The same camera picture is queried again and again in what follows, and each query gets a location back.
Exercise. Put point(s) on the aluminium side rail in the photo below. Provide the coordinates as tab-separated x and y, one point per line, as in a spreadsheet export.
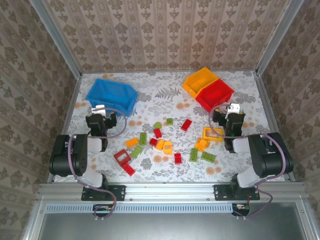
73	100
265	100

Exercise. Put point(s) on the left aluminium frame post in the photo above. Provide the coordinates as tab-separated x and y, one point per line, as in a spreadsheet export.
56	37

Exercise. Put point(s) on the grey metal shelf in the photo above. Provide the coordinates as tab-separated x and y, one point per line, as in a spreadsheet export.
175	227

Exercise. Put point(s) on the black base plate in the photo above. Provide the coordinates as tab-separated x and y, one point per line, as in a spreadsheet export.
221	192
117	192

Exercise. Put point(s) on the aluminium front rail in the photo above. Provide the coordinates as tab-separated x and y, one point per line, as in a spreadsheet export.
170	191

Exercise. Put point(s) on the right aluminium side rail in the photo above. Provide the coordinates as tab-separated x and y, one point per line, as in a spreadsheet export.
265	100

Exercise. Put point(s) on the small red lego brick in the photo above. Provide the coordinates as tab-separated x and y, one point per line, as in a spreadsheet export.
153	142

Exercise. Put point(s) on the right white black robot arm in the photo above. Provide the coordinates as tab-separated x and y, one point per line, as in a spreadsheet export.
265	155

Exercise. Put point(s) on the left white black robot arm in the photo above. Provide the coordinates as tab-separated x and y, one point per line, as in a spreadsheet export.
82	155

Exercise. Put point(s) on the right aluminium frame post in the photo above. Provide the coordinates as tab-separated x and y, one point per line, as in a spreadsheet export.
280	37

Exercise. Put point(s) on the left aluminium side rail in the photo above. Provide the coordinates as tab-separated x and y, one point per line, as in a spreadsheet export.
73	100

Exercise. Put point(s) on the orange lego brick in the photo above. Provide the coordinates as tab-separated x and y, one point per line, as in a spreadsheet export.
204	142
159	144
132	142
199	147

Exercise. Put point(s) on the yellow rounded lego piece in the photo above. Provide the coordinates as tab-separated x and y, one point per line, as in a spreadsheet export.
167	147

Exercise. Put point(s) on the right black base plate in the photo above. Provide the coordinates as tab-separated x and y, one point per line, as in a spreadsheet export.
221	192

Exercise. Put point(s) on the blue plastic bin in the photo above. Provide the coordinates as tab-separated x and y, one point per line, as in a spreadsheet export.
110	93

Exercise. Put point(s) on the yellow plastic bin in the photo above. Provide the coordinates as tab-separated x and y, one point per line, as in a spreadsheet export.
200	80

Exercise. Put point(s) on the red lego window frame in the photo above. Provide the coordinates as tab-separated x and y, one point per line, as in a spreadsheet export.
122	157

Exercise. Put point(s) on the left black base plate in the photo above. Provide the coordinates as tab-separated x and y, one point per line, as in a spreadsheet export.
117	192

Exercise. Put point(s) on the small green lego brick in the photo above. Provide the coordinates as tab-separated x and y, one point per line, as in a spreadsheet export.
157	125
169	121

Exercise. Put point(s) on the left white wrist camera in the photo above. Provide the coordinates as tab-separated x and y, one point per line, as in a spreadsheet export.
98	109

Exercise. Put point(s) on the yellow lego window frame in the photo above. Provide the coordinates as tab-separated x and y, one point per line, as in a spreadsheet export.
207	132

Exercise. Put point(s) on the aluminium frame post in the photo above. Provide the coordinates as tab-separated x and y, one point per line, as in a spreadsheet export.
56	37
280	37

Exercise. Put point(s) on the red plastic bin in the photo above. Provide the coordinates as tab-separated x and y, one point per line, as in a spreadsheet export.
215	93

